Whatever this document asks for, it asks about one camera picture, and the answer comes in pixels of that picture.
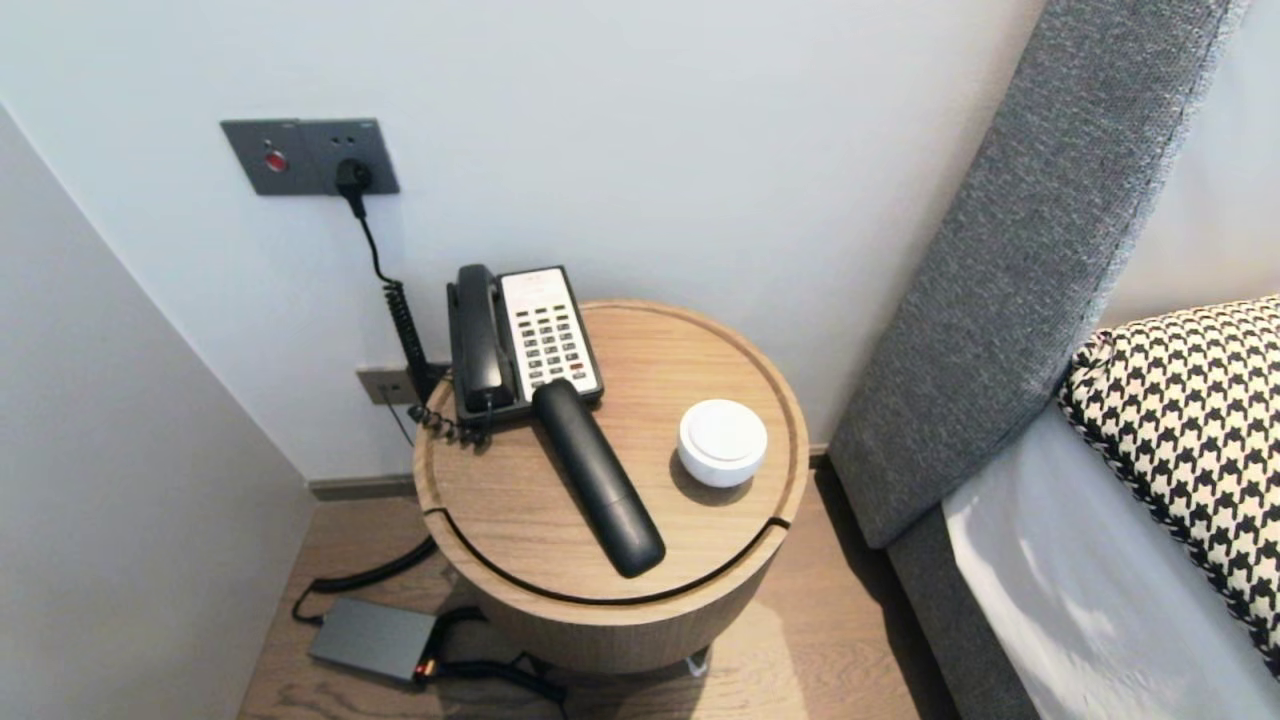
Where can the white round smart speaker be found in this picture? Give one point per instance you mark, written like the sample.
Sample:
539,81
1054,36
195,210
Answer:
722,443

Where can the black TV remote control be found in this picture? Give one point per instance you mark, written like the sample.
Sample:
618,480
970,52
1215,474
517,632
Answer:
598,480

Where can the round wooden side table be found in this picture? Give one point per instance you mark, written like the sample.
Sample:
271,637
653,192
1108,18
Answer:
650,380

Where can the black telephone base white keypad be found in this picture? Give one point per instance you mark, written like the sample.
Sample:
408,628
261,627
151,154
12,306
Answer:
550,320

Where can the black telephone handset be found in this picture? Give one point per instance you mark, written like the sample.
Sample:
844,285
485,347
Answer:
482,340

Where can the white tape on table foot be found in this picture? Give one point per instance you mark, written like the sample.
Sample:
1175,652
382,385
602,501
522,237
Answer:
697,660

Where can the black power plug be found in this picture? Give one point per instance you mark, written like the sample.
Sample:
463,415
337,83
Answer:
354,180

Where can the grey fabric headboard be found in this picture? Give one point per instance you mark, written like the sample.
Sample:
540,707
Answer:
1000,250

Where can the grey power adapter box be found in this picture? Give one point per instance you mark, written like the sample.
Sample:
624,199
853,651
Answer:
370,640

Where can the grey fabric bed base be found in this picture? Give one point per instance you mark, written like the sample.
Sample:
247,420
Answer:
950,620

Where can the black white houndstooth pillow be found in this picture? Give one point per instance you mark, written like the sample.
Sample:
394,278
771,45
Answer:
1190,420

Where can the small bronze wall outlet plate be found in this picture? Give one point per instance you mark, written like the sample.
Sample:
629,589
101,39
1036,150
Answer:
378,385

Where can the grey wall socket panel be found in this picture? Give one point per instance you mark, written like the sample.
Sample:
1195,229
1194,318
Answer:
350,138

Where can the grey switch panel red button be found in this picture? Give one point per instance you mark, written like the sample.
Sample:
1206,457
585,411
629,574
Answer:
262,158

